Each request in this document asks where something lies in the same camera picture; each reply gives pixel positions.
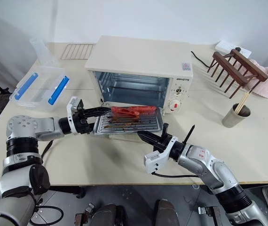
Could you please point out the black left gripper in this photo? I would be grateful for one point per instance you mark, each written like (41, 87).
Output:
(83, 121)

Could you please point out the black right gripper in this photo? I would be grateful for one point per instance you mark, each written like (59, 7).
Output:
(163, 144)

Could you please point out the silver baking tray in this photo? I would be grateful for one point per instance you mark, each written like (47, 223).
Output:
(148, 124)

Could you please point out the glass toaster oven door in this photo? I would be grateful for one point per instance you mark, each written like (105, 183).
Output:
(165, 121)

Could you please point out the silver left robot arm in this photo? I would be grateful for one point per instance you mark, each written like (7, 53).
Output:
(26, 127)

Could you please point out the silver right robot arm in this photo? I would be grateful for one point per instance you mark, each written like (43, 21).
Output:
(209, 164)

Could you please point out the red grilled sausage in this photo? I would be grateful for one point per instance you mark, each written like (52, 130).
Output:
(145, 109)
(124, 111)

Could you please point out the oven knob with red mark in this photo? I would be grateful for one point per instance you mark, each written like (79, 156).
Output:
(175, 105)

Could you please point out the cream white toaster oven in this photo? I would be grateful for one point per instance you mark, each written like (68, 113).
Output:
(138, 56)

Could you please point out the blue box latch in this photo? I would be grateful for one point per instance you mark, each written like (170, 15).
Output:
(27, 85)
(58, 90)

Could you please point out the clear plastic storage box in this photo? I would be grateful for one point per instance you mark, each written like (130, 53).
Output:
(41, 89)

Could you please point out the grey metal cup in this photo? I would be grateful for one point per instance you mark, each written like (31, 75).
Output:
(232, 118)

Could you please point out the dark rounded shape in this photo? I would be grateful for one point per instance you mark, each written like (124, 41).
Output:
(109, 215)
(167, 213)

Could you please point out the clear plastic cup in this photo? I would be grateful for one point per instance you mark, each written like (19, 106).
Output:
(43, 53)

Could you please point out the wooden chopstick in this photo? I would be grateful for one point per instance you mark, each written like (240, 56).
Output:
(242, 102)
(246, 100)

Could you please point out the dark brown wooden rack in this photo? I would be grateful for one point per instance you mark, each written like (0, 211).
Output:
(239, 66)

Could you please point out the white power strip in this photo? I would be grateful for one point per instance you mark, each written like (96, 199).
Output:
(224, 46)

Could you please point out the grey robot torso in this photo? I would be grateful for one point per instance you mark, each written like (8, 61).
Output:
(4, 212)

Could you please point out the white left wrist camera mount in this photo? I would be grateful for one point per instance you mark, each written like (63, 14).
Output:
(74, 103)

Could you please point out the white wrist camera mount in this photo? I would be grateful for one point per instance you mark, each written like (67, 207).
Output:
(156, 160)
(74, 103)

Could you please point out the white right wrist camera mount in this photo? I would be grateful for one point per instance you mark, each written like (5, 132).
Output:
(156, 160)

